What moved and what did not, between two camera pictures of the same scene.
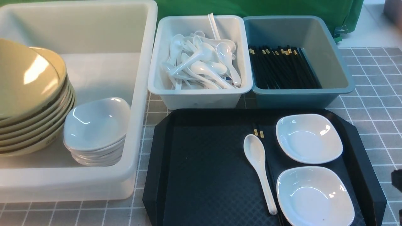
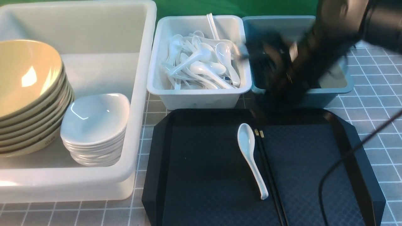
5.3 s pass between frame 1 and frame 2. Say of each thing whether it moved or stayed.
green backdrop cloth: stayed
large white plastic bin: stayed
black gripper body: moved
